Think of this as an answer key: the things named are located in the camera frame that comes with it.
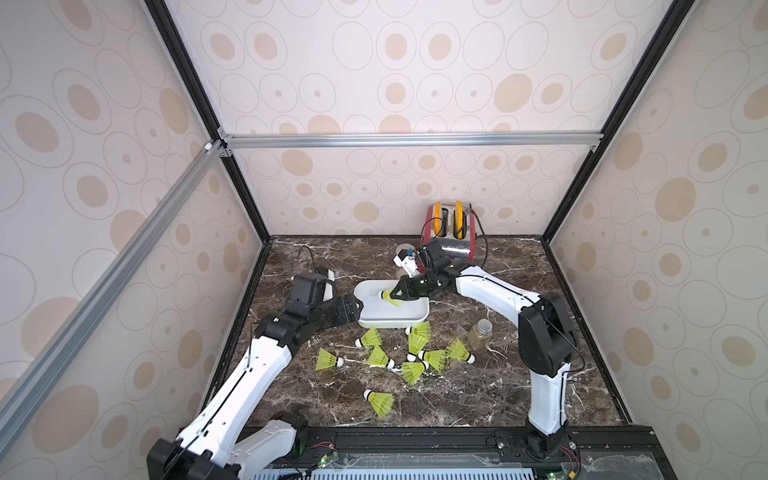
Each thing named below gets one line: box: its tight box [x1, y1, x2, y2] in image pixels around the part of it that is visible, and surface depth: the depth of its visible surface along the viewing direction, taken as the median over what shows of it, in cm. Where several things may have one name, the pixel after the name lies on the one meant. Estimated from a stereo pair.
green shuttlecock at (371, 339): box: [354, 327, 383, 349], surface depth 91 cm
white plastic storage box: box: [353, 279, 430, 328], surface depth 95 cm
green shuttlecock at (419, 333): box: [405, 321, 431, 343], surface depth 91 cm
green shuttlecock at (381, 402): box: [363, 389, 395, 417], surface depth 81 cm
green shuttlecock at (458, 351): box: [448, 338, 476, 365], surface depth 89 cm
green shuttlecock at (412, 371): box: [401, 362, 425, 386], surface depth 86 cm
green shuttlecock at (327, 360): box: [315, 348, 345, 371], surface depth 87 cm
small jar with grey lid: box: [467, 318, 493, 352], surface depth 87 cm
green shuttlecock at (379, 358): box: [368, 345, 396, 369], surface depth 87 cm
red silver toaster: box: [424, 201, 477, 262], surface depth 99 cm
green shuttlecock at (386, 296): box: [379, 288, 403, 307], surface depth 90 cm
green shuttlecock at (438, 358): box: [417, 350, 448, 372], surface depth 89 cm
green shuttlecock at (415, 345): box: [407, 334, 429, 362], surface depth 89 cm
